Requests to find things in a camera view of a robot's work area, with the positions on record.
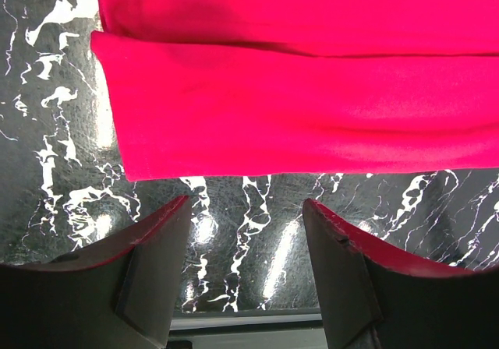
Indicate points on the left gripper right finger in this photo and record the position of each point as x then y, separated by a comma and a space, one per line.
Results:
375, 295

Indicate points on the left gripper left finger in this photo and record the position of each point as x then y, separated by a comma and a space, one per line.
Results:
118, 292

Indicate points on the red t-shirt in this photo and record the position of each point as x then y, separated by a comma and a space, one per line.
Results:
259, 87

